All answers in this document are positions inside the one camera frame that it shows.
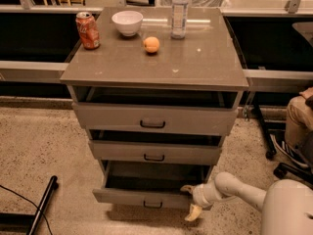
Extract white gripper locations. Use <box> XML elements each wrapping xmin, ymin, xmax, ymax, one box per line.
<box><xmin>180</xmin><ymin>181</ymin><xmax>218</xmax><ymax>222</ymax></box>

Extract grey bottom drawer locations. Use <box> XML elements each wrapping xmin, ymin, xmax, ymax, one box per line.
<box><xmin>93</xmin><ymin>161</ymin><xmax>212</xmax><ymax>210</ymax></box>

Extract grey drawer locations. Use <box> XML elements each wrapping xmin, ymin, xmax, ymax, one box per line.
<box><xmin>89</xmin><ymin>130</ymin><xmax>224</xmax><ymax>165</ymax></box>
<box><xmin>69</xmin><ymin>86</ymin><xmax>243</xmax><ymax>136</ymax></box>
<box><xmin>93</xmin><ymin>161</ymin><xmax>212</xmax><ymax>210</ymax></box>

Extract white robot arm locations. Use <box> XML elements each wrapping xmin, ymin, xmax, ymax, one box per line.
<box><xmin>181</xmin><ymin>172</ymin><xmax>313</xmax><ymax>235</ymax></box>

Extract grey drawer cabinet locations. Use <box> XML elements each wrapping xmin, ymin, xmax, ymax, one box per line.
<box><xmin>60</xmin><ymin>6</ymin><xmax>249</xmax><ymax>181</ymax></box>

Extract grey middle drawer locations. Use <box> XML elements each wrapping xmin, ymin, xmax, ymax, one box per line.
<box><xmin>89</xmin><ymin>130</ymin><xmax>224</xmax><ymax>165</ymax></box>

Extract grey top drawer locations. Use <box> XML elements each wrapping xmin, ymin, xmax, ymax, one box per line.
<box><xmin>69</xmin><ymin>86</ymin><xmax>243</xmax><ymax>136</ymax></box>

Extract black white sneaker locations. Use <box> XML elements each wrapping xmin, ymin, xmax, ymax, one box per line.
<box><xmin>271</xmin><ymin>133</ymin><xmax>308</xmax><ymax>169</ymax></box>

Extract person leg tan trousers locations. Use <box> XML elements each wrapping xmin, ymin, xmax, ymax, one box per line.
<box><xmin>285</xmin><ymin>87</ymin><xmax>313</xmax><ymax>148</ymax></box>

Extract orange fruit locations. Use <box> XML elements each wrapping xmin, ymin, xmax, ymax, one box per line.
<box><xmin>144</xmin><ymin>36</ymin><xmax>159</xmax><ymax>54</ymax></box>

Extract clear water bottle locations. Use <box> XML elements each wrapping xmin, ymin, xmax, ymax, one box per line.
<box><xmin>171</xmin><ymin>0</ymin><xmax>189</xmax><ymax>39</ymax></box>

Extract black stand leg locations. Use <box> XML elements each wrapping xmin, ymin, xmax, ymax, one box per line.
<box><xmin>0</xmin><ymin>175</ymin><xmax>59</xmax><ymax>235</ymax></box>

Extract white bowl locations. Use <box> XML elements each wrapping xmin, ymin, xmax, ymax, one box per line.
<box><xmin>112</xmin><ymin>11</ymin><xmax>143</xmax><ymax>36</ymax></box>

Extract orange soda can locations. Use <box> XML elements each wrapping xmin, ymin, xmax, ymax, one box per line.
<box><xmin>75</xmin><ymin>12</ymin><xmax>100</xmax><ymax>50</ymax></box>

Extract black cable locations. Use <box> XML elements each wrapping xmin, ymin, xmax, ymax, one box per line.
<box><xmin>0</xmin><ymin>184</ymin><xmax>54</xmax><ymax>235</ymax></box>

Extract metal railing frame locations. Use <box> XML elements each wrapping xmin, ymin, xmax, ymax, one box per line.
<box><xmin>0</xmin><ymin>0</ymin><xmax>313</xmax><ymax>92</ymax></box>

